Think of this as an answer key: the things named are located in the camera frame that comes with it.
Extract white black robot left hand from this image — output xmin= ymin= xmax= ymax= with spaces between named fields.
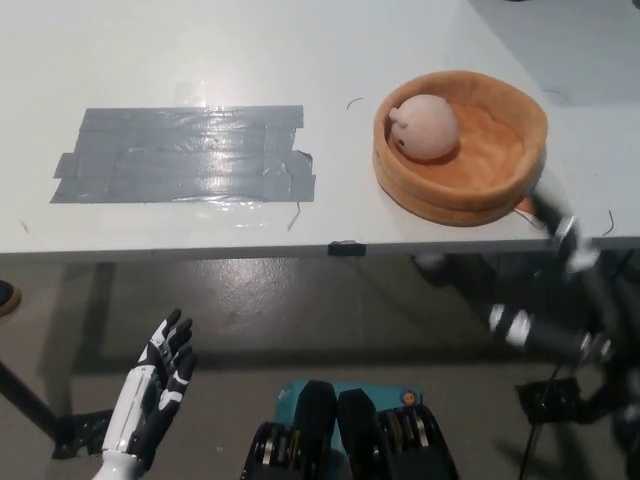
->
xmin=101 ymin=308 xmax=197 ymax=474

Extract pink plush dumpling toy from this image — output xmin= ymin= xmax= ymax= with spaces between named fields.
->
xmin=388 ymin=93 xmax=459 ymax=161

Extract black table foot plate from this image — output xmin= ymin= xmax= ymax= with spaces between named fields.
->
xmin=51 ymin=410 xmax=120 ymax=460
xmin=515 ymin=378 xmax=584 ymax=427

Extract orange soft plush plate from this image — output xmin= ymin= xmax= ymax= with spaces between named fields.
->
xmin=372 ymin=71 xmax=549 ymax=229

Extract black diagonal table leg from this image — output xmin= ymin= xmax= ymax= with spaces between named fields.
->
xmin=0 ymin=357 xmax=69 ymax=437

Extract black shoe with tan sole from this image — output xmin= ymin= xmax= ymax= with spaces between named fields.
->
xmin=0 ymin=278 xmax=23 ymax=318

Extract small black tape piece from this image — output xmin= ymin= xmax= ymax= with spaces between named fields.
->
xmin=328 ymin=240 xmax=367 ymax=257

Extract grey duct tape patch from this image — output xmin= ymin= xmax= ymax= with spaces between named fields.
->
xmin=48 ymin=104 xmax=318 ymax=205

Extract thin black cable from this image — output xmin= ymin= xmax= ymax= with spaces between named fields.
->
xmin=518 ymin=362 xmax=562 ymax=480

